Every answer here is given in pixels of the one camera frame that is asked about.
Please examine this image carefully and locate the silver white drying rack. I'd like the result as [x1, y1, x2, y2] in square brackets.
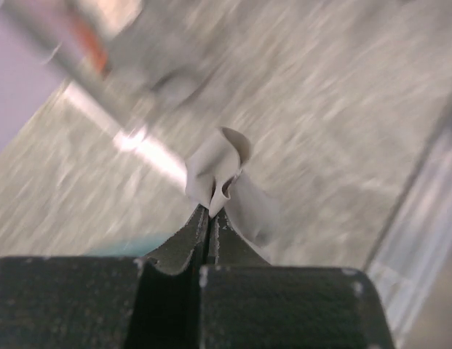
[0, 1, 187, 191]

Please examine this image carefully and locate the teal plastic basin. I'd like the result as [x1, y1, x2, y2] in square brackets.
[85, 239, 165, 257]

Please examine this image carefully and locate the aluminium mounting rail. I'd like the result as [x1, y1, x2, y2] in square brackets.
[368, 127, 452, 348]

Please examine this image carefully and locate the grey underwear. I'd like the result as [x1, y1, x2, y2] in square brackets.
[186, 127, 279, 248]

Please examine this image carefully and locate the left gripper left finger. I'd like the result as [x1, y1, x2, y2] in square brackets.
[0, 208, 208, 348]

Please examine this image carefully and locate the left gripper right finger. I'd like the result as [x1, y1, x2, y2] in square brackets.
[199, 212, 394, 348]

